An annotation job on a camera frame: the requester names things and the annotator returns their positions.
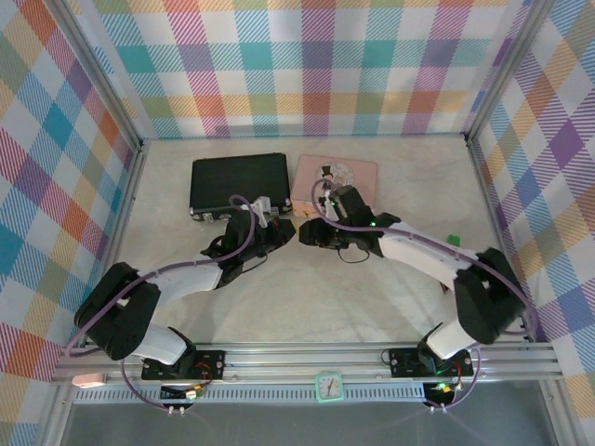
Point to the pink cartoon tin box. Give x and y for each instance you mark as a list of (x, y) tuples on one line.
[(358, 174)]

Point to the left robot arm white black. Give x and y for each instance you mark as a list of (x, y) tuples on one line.
[(186, 281)]

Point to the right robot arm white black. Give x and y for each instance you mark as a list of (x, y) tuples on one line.
[(418, 253)]

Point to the black hard case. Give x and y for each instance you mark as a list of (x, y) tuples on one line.
[(237, 179)]

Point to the small green block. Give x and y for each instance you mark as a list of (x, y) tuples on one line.
[(453, 240)]

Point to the red triangular object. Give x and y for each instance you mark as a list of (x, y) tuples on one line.
[(447, 288)]

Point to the teal square clock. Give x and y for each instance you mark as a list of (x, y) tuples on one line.
[(329, 386)]

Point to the small electronics board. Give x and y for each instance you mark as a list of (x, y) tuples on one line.
[(195, 393), (441, 388)]

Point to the pink white small device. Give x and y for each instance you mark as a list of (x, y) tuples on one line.
[(88, 381)]

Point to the aluminium profile frame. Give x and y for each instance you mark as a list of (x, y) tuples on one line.
[(279, 360)]

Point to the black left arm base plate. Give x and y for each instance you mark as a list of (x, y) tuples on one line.
[(209, 362)]

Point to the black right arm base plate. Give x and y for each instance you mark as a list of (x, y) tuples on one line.
[(404, 360)]

